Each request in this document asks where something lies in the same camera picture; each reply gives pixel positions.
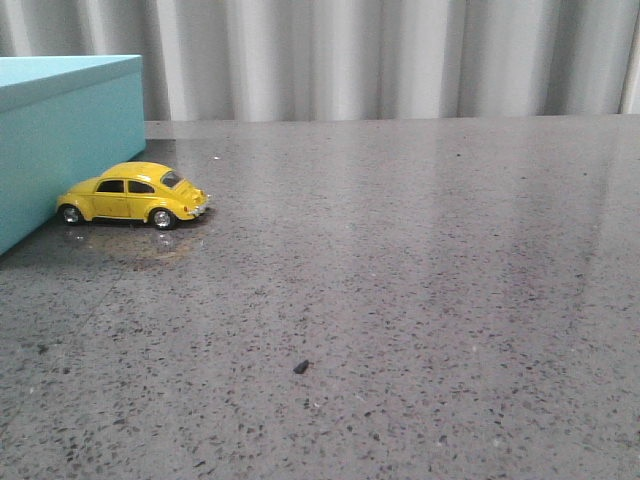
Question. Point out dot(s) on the small black debris piece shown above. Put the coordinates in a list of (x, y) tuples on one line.
[(301, 367)]

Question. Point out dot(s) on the light blue storage box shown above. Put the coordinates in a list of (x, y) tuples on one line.
[(63, 119)]

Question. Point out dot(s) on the white pleated curtain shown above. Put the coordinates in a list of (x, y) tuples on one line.
[(351, 60)]

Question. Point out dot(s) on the yellow toy beetle car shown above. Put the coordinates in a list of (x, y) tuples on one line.
[(141, 191)]

